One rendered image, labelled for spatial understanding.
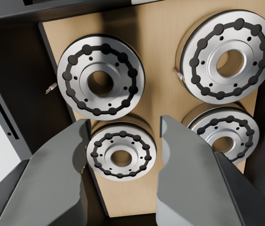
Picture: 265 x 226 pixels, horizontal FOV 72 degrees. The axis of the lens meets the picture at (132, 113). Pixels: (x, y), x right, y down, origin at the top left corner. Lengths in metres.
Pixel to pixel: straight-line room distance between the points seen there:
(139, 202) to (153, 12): 0.33
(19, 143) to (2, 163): 0.41
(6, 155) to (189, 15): 0.52
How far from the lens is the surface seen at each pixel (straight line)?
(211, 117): 0.25
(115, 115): 0.23
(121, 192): 0.37
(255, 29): 0.24
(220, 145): 0.30
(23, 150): 0.20
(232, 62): 0.26
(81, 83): 0.21
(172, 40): 0.24
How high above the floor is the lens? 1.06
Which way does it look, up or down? 63 degrees down
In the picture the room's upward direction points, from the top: 179 degrees clockwise
